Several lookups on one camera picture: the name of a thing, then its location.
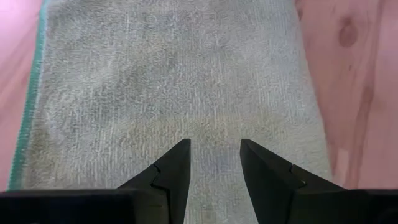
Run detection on pale green microfiber towel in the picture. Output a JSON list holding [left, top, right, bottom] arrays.
[[7, 0, 333, 224]]

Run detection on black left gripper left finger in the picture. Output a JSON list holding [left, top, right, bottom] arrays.
[[0, 138, 192, 224]]

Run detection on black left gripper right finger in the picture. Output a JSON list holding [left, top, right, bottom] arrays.
[[239, 138, 398, 224]]

